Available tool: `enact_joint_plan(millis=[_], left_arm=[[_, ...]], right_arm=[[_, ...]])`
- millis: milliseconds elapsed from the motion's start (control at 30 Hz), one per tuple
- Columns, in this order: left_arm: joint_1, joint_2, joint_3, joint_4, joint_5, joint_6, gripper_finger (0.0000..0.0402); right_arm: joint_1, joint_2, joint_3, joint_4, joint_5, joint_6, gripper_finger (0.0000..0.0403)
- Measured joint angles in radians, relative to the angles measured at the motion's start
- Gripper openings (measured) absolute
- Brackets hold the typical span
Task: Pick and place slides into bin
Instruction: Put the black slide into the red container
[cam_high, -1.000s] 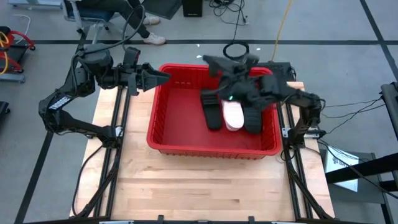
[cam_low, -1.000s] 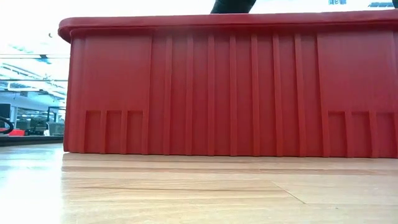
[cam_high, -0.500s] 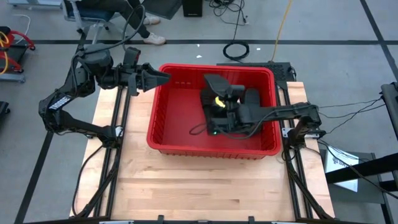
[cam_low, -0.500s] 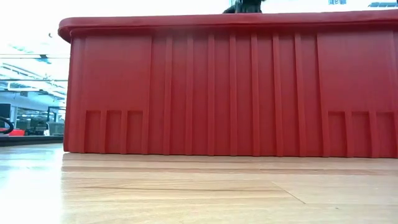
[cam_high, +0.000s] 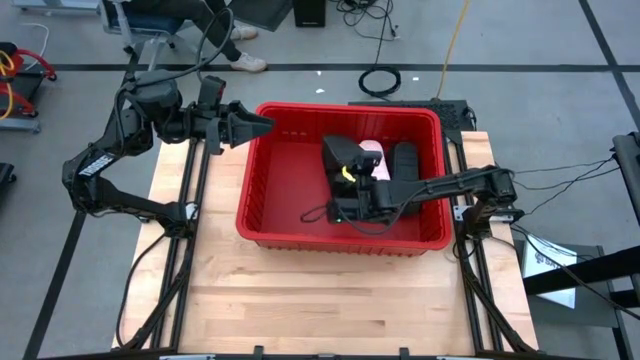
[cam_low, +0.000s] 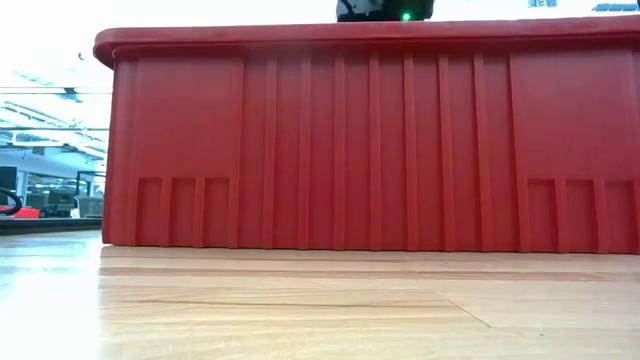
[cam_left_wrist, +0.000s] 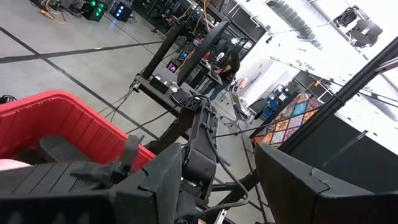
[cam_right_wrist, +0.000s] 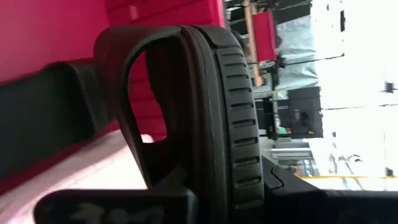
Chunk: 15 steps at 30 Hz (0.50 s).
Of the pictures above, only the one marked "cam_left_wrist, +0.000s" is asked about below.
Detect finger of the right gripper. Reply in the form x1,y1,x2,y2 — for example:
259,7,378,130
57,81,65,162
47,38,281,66
123,134,144,166
70,161,131,187

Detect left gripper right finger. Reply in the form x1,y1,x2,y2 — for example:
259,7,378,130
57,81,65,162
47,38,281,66
254,142,398,224

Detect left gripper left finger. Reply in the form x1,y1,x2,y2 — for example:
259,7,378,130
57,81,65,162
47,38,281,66
0,142,183,224

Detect black slide sandal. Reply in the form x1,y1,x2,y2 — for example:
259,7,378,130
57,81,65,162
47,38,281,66
39,135,93,164
0,161,147,203

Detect pale pink slide sandal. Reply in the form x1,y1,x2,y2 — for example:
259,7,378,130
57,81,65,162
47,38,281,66
0,158,32,172

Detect red plastic bin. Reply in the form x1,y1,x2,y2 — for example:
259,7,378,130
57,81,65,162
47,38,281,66
0,90,156,171

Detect black desk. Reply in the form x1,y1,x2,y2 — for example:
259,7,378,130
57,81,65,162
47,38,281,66
134,73,224,110

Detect black partition panel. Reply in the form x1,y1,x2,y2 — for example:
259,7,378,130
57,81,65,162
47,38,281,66
287,114,398,195

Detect colourful patchwork quilt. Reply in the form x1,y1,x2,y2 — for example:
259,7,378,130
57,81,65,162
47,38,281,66
251,92,321,149

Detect blue storage bins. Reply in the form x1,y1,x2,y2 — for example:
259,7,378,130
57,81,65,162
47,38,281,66
262,90,289,119

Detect person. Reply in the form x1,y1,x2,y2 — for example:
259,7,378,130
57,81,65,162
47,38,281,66
213,49,242,94

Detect device with blue lights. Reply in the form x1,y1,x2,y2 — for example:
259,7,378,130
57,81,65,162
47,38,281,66
111,1,134,23

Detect device with green lights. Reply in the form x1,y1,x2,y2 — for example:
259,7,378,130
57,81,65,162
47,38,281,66
81,0,107,22

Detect thin black cable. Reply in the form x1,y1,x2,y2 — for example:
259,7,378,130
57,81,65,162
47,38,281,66
124,104,183,135
96,88,139,121

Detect black stand post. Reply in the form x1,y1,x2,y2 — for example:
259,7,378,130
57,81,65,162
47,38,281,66
141,22,189,79

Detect black frame post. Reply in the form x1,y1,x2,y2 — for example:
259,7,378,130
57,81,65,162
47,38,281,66
278,36,398,154

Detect yellow floor cable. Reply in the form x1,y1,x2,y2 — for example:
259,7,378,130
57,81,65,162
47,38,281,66
39,0,67,26

